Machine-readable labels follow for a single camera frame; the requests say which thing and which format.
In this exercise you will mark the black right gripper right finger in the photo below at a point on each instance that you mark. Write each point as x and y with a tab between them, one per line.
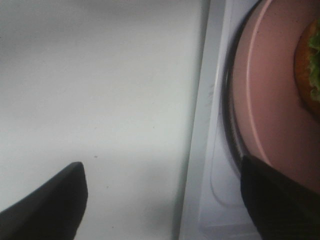
280	208

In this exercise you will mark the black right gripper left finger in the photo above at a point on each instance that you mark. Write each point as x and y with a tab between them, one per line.
54	211

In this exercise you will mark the pink speckled plate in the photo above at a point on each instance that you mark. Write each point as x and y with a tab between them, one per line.
271	119

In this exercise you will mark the burger with lettuce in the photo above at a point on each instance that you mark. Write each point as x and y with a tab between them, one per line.
307	67

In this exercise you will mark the white microwave oven body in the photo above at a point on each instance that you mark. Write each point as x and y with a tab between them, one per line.
213	208

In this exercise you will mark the glass microwave turntable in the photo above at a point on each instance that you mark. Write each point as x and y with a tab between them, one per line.
230	100

